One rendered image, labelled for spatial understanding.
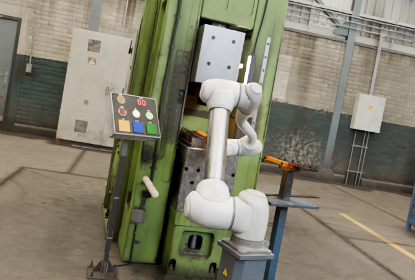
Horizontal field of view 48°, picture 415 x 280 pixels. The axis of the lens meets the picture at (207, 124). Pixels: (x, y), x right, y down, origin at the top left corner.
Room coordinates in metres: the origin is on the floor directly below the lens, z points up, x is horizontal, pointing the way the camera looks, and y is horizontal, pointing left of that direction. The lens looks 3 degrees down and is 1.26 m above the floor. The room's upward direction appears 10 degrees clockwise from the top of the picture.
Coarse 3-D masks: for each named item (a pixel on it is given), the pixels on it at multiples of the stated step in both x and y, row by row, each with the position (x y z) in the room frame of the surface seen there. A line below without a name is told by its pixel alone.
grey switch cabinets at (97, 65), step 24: (72, 48) 8.22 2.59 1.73; (96, 48) 8.27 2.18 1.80; (120, 48) 8.33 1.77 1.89; (72, 72) 8.23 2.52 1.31; (96, 72) 8.29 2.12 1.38; (120, 72) 8.35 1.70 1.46; (72, 96) 8.24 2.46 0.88; (96, 96) 8.30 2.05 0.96; (72, 120) 8.25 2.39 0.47; (96, 120) 8.31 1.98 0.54; (72, 144) 8.30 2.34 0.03; (96, 144) 8.32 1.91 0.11
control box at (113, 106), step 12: (108, 96) 2.89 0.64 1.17; (132, 96) 2.98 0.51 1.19; (108, 108) 2.87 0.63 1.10; (120, 108) 2.88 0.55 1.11; (132, 108) 2.94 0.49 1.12; (144, 108) 3.00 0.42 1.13; (156, 108) 3.07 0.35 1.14; (108, 120) 2.85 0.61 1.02; (132, 120) 2.90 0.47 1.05; (144, 120) 2.96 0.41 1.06; (156, 120) 3.03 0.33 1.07; (108, 132) 2.84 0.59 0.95; (120, 132) 2.80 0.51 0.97; (132, 132) 2.86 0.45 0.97; (144, 132) 2.92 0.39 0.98
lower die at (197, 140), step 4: (184, 132) 3.51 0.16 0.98; (188, 132) 3.52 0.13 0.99; (196, 132) 3.50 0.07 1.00; (192, 136) 3.31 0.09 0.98; (196, 136) 3.27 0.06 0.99; (200, 136) 3.31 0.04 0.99; (204, 136) 3.26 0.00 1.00; (188, 140) 3.28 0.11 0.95; (192, 140) 3.21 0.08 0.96; (196, 140) 3.22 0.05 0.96; (200, 140) 3.22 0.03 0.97; (204, 140) 3.23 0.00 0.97; (192, 144) 3.21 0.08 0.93; (196, 144) 3.22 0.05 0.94; (200, 144) 3.22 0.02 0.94; (204, 144) 3.23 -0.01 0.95; (204, 148) 3.23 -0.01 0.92
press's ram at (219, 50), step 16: (208, 32) 3.20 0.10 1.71; (224, 32) 3.23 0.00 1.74; (240, 32) 3.26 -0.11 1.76; (208, 48) 3.21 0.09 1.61; (224, 48) 3.24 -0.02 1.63; (240, 48) 3.27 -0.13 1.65; (192, 64) 3.36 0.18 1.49; (208, 64) 3.21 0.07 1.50; (224, 64) 3.24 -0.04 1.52; (240, 64) 3.47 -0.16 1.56; (192, 80) 3.27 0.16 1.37
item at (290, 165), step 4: (268, 156) 3.23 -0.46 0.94; (272, 160) 3.17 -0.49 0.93; (276, 160) 3.13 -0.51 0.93; (280, 160) 3.13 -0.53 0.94; (284, 164) 3.04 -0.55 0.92; (288, 164) 2.98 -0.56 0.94; (292, 164) 2.96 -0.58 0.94; (288, 168) 2.98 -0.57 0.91; (292, 168) 2.95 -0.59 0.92; (296, 168) 2.93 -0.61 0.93; (300, 168) 2.90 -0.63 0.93
